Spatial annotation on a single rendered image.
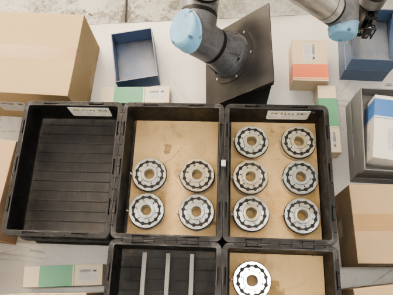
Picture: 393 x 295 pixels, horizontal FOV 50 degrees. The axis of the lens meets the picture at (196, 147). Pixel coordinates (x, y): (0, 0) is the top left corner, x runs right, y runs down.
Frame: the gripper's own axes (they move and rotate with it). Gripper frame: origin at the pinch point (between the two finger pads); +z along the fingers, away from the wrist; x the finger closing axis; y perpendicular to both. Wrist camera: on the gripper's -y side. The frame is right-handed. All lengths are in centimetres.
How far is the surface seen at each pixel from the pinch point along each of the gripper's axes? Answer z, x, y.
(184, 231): -1, -50, 69
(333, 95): 6.3, -4.3, 19.6
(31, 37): -8, -105, 11
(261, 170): -4, -29, 50
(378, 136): -7.1, 4.4, 38.7
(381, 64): 0.7, 9.9, 10.0
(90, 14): 83, -124, -65
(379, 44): 4.9, 11.4, -0.3
